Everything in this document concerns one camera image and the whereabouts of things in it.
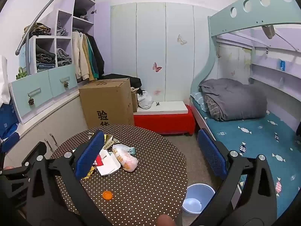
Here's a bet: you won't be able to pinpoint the blue bag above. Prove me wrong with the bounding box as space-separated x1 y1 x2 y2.
0 102 19 139

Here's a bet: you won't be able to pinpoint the grey plaid blanket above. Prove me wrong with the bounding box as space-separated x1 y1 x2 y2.
203 94 224 120

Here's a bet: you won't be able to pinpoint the white board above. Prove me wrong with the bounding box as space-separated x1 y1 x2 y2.
134 101 189 115

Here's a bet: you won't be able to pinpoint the green hanging garment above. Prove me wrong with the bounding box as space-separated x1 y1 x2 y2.
87 36 99 78

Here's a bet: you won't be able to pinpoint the green plant decoration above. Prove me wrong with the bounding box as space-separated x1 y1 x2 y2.
16 67 32 80

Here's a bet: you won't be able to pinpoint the olive dark clothes pile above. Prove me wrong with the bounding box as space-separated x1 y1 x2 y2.
24 22 51 37

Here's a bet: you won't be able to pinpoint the folded dark denim clothes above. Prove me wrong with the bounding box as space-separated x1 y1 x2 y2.
36 46 56 72

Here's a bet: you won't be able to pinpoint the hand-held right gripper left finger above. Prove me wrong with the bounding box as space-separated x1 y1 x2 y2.
25 130 113 226

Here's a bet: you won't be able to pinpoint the thin metal rod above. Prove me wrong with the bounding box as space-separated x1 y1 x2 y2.
274 32 301 52

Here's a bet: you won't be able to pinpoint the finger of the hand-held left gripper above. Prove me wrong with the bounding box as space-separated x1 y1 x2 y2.
0 132 20 155
22 141 47 168

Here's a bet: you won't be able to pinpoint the purple white bedside shelf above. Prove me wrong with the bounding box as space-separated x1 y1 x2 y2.
249 45 301 99

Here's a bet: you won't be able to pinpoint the white low cabinet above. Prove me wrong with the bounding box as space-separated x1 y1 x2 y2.
3 92 88 167

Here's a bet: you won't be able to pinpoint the large brown cardboard box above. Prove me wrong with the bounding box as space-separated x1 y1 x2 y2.
78 78 135 129

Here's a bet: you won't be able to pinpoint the small brown cardboard box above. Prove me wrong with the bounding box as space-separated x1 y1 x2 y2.
131 92 139 113

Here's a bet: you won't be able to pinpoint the blue plaid pillow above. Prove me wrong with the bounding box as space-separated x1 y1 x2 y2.
190 91 208 112

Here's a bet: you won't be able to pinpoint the white wardrobe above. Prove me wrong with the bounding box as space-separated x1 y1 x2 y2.
110 2 219 104

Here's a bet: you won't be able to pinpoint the white orange plastic bag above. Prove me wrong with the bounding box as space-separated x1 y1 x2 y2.
112 144 139 172

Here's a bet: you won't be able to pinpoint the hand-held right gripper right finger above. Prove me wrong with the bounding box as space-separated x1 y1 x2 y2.
197 128 279 226

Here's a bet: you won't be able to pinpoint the yellowish paper leaflet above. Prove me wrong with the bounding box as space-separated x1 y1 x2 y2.
103 134 118 150

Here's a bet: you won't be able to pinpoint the black clothing pile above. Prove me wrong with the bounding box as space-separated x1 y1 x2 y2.
100 73 146 95

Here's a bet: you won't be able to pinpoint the red storage bench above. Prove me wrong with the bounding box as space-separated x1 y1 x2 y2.
134 104 196 136

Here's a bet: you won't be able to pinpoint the yellow white carton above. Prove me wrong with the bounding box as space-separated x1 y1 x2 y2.
81 149 121 180

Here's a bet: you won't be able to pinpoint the folded grey clothes stack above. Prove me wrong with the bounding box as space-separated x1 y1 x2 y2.
56 48 72 67

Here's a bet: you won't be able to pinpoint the light blue plastic bin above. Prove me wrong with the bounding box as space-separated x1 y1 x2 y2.
182 183 215 216

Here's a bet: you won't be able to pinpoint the cream hanging jacket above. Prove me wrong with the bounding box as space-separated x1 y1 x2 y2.
72 31 88 80

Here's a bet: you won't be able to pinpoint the teal drawer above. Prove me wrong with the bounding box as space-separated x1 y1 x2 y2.
11 74 53 123
48 65 78 98

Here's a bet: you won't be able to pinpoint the white purple cubby shelf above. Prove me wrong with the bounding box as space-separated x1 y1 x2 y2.
19 0 111 80

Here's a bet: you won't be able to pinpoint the folded black clothes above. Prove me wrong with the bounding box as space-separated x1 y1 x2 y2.
73 9 88 21

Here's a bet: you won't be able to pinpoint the yellow hanging garment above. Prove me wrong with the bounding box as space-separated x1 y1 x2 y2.
82 34 95 82

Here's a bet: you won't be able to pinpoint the teal candy print bedsheet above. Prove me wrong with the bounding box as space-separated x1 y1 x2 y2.
204 109 301 217

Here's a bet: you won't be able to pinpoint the person's right hand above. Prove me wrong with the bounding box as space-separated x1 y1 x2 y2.
157 214 176 226

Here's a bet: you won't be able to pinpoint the grey quilt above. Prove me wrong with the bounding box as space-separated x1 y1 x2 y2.
199 78 268 121

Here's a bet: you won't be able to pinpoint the light teal bunk bed frame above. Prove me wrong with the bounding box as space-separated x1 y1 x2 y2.
190 0 301 219

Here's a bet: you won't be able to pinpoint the teal snack packet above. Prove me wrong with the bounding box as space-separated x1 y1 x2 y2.
122 146 136 156

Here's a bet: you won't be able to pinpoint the black hanging coat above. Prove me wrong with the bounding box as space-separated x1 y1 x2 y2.
86 33 105 78

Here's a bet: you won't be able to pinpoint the hanging grey object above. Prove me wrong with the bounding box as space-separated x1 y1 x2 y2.
262 25 275 39

